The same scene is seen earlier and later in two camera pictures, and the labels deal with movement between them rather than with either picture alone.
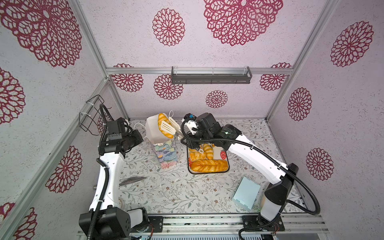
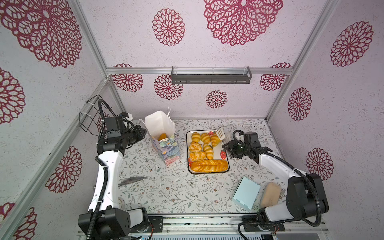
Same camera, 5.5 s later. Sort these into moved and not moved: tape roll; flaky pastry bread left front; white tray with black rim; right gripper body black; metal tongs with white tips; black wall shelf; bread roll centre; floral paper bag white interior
Moved: right gripper body black; metal tongs with white tips
Not moved: flaky pastry bread left front; tape roll; bread roll centre; black wall shelf; floral paper bag white interior; white tray with black rim
